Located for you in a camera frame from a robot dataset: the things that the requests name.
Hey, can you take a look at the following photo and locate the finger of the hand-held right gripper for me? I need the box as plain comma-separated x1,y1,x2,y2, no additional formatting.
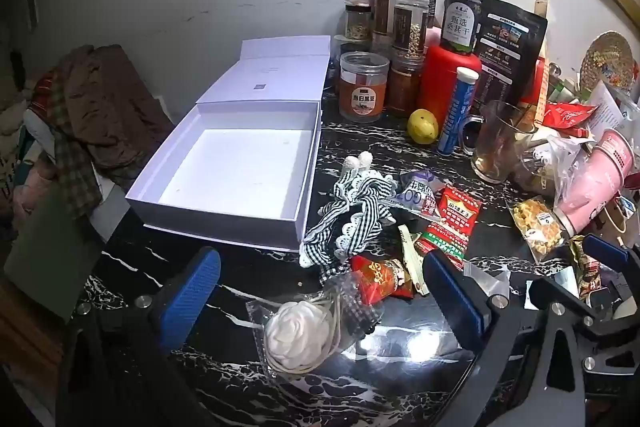
529,279,614,334
584,234,640,279

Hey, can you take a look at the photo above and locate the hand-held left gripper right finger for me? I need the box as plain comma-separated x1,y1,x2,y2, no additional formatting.
422,249,588,427

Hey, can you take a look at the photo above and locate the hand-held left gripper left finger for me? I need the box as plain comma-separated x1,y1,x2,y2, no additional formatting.
70,247,223,427

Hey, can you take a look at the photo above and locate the green gold snack packet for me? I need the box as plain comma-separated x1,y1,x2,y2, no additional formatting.
397,224,432,296

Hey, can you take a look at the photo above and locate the small red snack packet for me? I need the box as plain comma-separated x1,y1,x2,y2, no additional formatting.
350,254,416,306

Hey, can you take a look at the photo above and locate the small gingham hair accessory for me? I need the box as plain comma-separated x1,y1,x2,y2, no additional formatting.
341,298,381,342

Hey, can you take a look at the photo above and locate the white fabric rose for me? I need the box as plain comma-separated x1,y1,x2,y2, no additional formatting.
246,271,382,379

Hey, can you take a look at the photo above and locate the gingham lace headband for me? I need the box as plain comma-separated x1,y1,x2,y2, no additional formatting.
299,151,401,283

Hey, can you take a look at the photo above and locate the white cardboard gift box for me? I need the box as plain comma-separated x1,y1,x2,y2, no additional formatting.
125,36,332,253

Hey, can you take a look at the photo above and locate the brown gold snack packet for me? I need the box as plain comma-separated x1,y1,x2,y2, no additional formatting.
569,236,607,304

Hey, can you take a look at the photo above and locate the pink paper cup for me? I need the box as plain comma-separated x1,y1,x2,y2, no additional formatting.
554,129,637,239

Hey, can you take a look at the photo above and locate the popcorn snack bag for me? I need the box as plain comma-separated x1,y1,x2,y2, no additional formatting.
506,196,572,264

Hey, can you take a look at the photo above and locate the red green snack packet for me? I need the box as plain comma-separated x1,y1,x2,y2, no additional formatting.
415,184,484,269

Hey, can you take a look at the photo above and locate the clear plastic bag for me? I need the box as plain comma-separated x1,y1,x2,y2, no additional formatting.
515,127,601,202

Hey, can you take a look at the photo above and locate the purple white snack packet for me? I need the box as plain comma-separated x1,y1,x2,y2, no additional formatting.
392,169,447,221

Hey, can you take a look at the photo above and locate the red bag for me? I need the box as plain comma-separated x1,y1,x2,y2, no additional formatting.
541,101,599,131

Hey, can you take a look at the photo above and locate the white printed paper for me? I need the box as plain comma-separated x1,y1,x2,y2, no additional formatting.
581,81,632,144

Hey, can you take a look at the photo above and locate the glass mug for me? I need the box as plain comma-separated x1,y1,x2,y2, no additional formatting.
457,100,539,184

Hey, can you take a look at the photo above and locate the yellow lemon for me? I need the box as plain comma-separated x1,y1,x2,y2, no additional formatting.
407,108,440,144

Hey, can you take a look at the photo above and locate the red carton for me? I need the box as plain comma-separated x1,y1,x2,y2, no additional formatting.
519,56,547,108

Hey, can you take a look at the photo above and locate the blue tablet tube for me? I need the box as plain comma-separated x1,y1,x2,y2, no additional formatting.
437,66,481,156

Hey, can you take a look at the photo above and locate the woven round basket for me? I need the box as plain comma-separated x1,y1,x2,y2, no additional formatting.
579,31,637,94

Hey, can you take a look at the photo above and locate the brown clothes pile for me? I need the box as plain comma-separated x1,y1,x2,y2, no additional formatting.
27,44,172,190

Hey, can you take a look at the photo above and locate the dark red spice jar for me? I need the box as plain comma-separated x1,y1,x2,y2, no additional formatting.
387,54,426,118

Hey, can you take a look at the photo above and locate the red canister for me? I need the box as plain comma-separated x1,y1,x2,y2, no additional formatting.
419,44,483,128

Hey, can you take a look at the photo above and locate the orange label plastic jar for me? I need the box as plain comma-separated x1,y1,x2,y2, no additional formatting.
338,51,390,124

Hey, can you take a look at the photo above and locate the black stand-up pouch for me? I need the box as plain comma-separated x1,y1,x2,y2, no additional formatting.
472,0,549,108

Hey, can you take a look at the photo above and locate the brown label tall jar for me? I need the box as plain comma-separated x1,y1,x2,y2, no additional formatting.
374,0,414,54

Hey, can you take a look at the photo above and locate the small glass jar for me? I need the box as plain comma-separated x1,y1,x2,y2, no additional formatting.
344,1,373,42

